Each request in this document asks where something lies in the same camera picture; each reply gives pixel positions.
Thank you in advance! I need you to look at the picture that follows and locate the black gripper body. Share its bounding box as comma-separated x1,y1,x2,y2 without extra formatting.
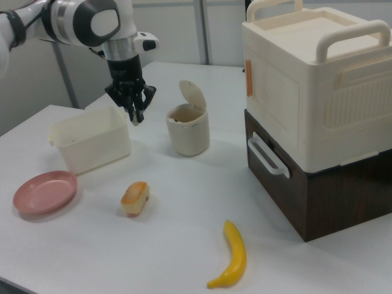
107,56,145,89

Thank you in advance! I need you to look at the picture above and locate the cream trash can with lid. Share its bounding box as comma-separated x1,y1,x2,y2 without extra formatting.
165,80,211,157

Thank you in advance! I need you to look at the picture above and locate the white plastic storage bin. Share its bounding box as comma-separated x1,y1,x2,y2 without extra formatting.
48,106,132,176

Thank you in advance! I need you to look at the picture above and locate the dark brown drawer box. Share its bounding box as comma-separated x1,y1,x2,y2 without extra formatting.
244,109,392,243

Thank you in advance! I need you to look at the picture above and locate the grey partition post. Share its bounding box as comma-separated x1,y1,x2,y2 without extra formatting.
193,0,213,66
50,39,81,110

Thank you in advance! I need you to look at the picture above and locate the toy bread slice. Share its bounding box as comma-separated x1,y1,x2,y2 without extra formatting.
120,181,151,217

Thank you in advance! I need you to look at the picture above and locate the pink plastic plate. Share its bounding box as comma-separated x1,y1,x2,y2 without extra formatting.
12,170,78,214

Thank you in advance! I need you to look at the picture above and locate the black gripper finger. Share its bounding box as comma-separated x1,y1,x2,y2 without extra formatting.
134,85,157,123
105,83,137,123

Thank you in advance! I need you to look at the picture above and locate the yellow toy banana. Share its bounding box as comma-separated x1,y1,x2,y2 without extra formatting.
206,220,247,289

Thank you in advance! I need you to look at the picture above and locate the cream cabinet box with handles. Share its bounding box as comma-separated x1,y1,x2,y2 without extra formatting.
241,0,392,172

